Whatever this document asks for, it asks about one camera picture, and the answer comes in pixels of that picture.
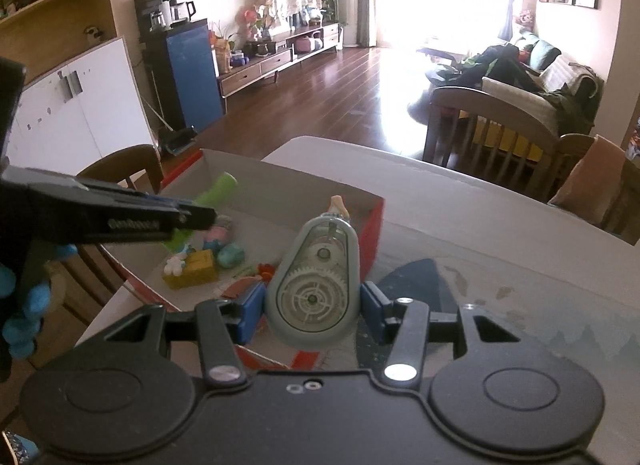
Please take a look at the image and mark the black dustpan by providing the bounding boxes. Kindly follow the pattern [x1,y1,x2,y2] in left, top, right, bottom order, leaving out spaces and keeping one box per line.
[159,126,199,157]

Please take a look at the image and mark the black and blue dispenser cabinet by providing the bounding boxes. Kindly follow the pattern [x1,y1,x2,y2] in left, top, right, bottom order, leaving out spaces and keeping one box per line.
[134,0,224,134]

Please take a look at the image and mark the small peach figurine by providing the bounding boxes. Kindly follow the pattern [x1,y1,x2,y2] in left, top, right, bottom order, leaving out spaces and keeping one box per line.
[327,195,352,222]

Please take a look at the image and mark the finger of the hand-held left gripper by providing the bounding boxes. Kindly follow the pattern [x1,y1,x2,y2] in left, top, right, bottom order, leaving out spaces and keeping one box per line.
[75,179,196,211]
[172,202,219,233]

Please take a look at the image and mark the pink heart-shaped dish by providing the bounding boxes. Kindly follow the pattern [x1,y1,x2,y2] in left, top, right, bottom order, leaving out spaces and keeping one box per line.
[221,278,262,299]

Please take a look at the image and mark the small white flower toy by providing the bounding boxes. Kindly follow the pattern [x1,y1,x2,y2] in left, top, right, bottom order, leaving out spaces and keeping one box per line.
[164,254,190,277]

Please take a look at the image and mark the person's left hand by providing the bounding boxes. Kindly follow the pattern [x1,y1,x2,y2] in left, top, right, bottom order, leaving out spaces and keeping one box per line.
[1,244,79,361]

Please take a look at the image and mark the wooden TV cabinet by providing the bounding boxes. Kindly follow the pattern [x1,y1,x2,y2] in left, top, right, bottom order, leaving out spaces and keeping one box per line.
[216,21,347,99]

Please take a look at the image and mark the black clothing pile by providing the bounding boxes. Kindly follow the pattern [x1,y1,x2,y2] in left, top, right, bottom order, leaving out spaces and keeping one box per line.
[459,44,542,92]

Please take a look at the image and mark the wooden dining chair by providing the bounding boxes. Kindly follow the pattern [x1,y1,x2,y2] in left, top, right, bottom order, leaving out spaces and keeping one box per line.
[59,144,166,328]
[421,86,559,187]
[546,134,640,247]

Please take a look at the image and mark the sofa with light cover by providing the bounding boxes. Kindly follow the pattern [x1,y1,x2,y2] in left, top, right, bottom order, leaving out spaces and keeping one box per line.
[481,32,607,139]

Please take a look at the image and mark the grey correction tape dispenser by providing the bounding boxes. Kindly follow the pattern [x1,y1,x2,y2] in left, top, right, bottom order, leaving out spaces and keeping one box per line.
[264,212,362,350]

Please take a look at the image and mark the teal round toy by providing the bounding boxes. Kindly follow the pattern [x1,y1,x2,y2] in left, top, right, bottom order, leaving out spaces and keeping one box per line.
[217,241,246,269]

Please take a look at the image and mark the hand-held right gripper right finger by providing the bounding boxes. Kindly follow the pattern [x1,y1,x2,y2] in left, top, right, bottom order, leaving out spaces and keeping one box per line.
[359,281,527,392]

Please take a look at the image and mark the red cardboard box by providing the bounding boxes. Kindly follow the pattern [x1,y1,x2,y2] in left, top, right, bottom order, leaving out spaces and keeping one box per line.
[102,148,387,371]

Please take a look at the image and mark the small pink dress doll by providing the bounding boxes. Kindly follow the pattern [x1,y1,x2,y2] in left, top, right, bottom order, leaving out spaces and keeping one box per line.
[202,215,234,252]

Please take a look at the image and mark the pink cloth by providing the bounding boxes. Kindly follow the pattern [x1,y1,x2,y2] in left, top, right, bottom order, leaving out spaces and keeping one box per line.
[549,135,629,227]

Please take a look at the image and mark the white cabinet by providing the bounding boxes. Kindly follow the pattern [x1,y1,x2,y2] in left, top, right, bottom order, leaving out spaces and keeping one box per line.
[10,35,157,181]

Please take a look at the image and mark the green tube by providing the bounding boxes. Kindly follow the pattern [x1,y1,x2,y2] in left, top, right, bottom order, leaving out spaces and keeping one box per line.
[161,171,239,252]

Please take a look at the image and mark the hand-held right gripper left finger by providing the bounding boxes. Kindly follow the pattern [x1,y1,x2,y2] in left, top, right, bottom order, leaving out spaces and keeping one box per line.
[75,282,267,390]

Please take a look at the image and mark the low coffee table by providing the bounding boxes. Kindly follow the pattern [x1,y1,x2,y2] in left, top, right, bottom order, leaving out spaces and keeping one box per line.
[416,46,467,67]

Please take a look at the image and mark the yellow small box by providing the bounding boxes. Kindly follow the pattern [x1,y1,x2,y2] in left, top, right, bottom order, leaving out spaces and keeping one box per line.
[162,251,220,290]

